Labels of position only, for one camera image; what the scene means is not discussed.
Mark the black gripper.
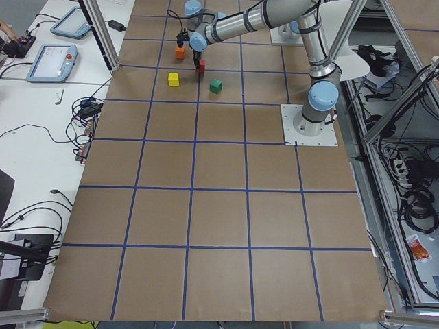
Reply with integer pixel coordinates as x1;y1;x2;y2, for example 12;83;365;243
193;51;202;71

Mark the red wooden block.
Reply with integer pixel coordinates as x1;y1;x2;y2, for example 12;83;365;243
195;59;206;74

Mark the orange wooden block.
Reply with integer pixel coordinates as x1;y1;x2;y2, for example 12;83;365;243
174;45;186;60

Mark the yellow wooden block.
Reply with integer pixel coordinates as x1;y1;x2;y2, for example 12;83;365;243
167;72;180;87

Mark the green wooden block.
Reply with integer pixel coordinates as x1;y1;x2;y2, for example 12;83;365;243
209;78;223;95

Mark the person's hand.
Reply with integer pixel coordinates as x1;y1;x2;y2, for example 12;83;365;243
0;20;19;41

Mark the black power adapter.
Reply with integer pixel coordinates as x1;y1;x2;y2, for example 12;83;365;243
108;20;126;32

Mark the far blue teach pendant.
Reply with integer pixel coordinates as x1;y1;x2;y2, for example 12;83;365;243
50;7;91;40

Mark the blue teach pendant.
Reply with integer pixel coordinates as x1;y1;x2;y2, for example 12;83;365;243
50;7;91;40
26;44;78;83

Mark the white plastic chair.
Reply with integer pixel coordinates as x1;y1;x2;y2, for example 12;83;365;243
319;1;370;82

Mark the near blue teach pendant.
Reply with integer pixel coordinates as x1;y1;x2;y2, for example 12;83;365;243
26;44;78;83

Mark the metal allen key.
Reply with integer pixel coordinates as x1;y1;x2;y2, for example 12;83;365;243
55;89;64;105

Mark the brown paper table mat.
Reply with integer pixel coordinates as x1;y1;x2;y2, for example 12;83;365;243
45;1;387;322

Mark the black joystick controller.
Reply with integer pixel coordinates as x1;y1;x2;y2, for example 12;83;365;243
1;35;36;59

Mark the black monitor stand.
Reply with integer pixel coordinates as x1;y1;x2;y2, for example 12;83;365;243
1;234;54;281

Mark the red snack packet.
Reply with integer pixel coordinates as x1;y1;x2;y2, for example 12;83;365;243
405;234;431;263

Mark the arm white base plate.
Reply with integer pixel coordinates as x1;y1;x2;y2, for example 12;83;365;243
270;27;304;47
280;104;338;147

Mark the aluminium frame post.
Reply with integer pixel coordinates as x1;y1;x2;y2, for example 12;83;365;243
78;0;120;73

